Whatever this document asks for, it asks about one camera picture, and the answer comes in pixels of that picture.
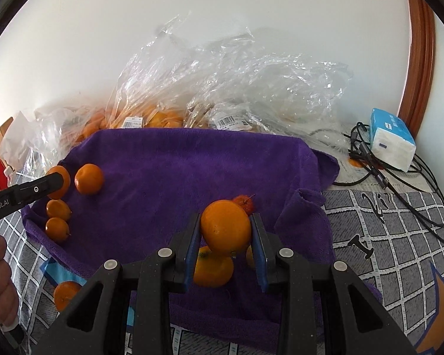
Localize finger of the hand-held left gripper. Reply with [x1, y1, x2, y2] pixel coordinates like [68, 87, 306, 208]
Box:
[7, 172, 65, 208]

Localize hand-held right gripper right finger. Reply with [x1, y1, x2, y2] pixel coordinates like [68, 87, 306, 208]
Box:
[249, 213, 417, 355]

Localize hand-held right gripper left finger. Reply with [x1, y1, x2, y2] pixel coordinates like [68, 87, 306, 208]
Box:
[35, 212, 202, 355]

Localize purple towel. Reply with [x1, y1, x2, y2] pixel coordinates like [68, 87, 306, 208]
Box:
[20, 128, 383, 341]

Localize small red fruit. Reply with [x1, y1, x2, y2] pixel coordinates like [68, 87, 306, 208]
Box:
[232, 194, 256, 216]

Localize white paper bag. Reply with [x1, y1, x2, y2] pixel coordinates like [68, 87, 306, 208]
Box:
[0, 111, 41, 167]

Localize small clear plastic bag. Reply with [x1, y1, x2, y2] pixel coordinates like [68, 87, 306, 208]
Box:
[33, 105, 108, 178]

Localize cardboard box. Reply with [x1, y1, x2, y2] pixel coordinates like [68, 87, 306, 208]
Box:
[0, 116, 15, 149]

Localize grey checked bedsheet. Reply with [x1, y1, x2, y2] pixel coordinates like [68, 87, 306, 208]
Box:
[0, 148, 444, 355]

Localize clear bag of oranges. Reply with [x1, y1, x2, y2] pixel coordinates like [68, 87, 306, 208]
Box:
[74, 92, 193, 145]

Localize white and blue tissue pack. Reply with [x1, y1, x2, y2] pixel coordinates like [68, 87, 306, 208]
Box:
[368, 108, 417, 172]

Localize crumpled clear plastic bag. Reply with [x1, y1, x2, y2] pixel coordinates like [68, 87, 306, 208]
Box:
[115, 11, 356, 145]

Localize black cables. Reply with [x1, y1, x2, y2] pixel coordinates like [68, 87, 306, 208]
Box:
[342, 122, 444, 250]

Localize wooden door frame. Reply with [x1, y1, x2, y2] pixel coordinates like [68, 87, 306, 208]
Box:
[398, 0, 435, 135]

